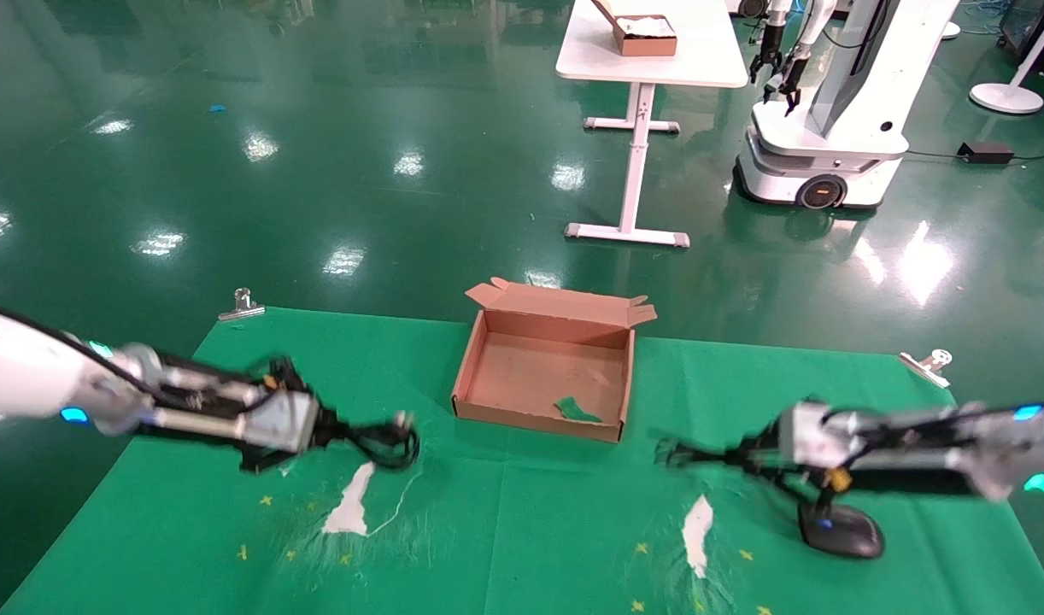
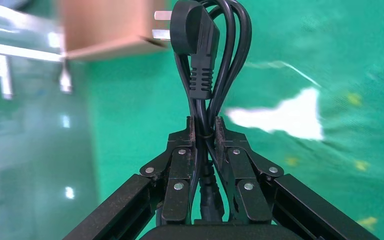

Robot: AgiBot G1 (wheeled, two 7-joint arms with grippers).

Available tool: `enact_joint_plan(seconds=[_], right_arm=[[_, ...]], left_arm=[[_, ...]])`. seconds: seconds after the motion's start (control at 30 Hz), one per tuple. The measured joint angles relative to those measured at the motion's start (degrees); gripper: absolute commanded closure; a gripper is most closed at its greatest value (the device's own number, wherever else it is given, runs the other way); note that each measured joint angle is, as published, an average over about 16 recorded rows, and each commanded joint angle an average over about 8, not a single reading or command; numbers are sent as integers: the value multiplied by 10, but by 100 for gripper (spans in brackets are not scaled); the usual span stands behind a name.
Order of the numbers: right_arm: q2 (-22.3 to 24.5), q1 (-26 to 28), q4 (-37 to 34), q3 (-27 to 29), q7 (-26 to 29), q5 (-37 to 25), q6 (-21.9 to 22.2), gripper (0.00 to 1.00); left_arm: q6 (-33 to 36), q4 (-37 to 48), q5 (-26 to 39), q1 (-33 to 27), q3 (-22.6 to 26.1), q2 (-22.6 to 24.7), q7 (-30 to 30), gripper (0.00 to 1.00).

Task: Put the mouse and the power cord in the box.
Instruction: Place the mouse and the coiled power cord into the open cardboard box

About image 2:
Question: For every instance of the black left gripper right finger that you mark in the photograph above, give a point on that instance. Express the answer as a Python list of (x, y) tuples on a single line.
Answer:
[(245, 172)]

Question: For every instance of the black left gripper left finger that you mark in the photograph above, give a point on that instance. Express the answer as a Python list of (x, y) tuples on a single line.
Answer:
[(178, 165)]

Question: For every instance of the open brown cardboard box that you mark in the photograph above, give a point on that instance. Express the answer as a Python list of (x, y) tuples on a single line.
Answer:
[(106, 26)]

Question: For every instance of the green table cloth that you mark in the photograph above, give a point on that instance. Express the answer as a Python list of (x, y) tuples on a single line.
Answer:
[(278, 49)]

